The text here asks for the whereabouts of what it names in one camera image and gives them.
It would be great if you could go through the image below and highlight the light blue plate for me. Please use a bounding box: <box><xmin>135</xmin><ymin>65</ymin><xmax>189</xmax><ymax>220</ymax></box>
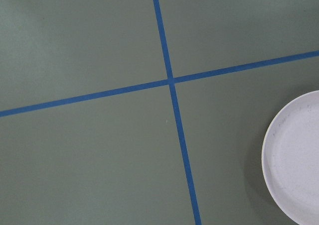
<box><xmin>261</xmin><ymin>91</ymin><xmax>319</xmax><ymax>225</ymax></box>

